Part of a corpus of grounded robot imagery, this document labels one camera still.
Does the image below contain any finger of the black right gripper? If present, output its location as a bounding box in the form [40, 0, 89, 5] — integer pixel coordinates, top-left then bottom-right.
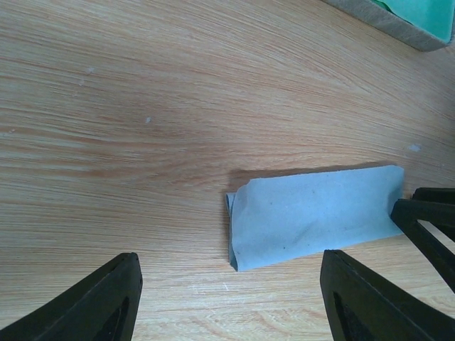
[391, 199, 454, 288]
[412, 188, 455, 205]

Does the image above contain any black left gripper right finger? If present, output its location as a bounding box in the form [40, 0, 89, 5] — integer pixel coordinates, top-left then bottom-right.
[320, 250, 454, 340]

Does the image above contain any light blue cleaning cloth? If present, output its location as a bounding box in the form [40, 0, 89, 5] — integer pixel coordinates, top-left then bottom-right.
[225, 165, 405, 271]

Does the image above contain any grey felt glasses case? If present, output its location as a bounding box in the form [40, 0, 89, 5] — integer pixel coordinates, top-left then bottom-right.
[327, 0, 454, 52]

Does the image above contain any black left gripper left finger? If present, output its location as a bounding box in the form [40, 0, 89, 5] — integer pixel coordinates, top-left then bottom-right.
[1, 253, 143, 340]

